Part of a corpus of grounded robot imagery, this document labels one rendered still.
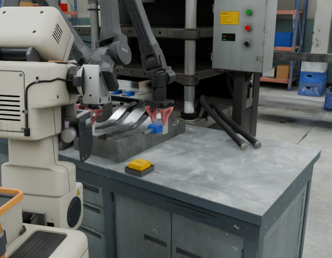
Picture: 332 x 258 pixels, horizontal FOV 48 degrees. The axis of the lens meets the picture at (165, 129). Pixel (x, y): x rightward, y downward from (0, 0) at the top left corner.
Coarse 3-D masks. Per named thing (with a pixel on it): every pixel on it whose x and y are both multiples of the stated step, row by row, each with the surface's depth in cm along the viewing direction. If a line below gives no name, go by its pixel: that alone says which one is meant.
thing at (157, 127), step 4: (156, 120) 150; (160, 120) 150; (152, 124) 149; (156, 124) 149; (160, 124) 149; (148, 128) 148; (152, 128) 147; (156, 128) 146; (160, 128) 148; (164, 128) 150; (144, 132) 143; (148, 132) 145; (152, 132) 148; (156, 132) 147; (160, 132) 150; (164, 132) 151
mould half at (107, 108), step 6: (108, 102) 204; (102, 108) 195; (108, 108) 202; (102, 114) 196; (108, 114) 203; (96, 120) 190; (102, 120) 196; (60, 144) 163; (66, 144) 165; (72, 144) 170
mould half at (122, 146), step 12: (120, 108) 184; (144, 108) 181; (108, 120) 178; (132, 120) 173; (168, 120) 175; (180, 120) 187; (96, 132) 158; (108, 132) 158; (132, 132) 160; (168, 132) 176; (180, 132) 185; (96, 144) 155; (108, 144) 151; (120, 144) 149; (132, 144) 155; (144, 144) 162; (156, 144) 170; (108, 156) 152; (120, 156) 150
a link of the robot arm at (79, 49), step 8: (32, 0) 153; (40, 0) 150; (48, 0) 150; (56, 8) 151; (64, 16) 152; (72, 32) 152; (80, 40) 153; (72, 48) 152; (80, 48) 151; (88, 48) 154; (80, 56) 152; (88, 56) 152; (80, 64) 154
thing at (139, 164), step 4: (136, 160) 142; (140, 160) 142; (144, 160) 142; (128, 164) 140; (132, 164) 138; (136, 164) 138; (140, 164) 138; (144, 164) 138; (148, 164) 140; (136, 168) 138; (140, 168) 137; (144, 168) 138
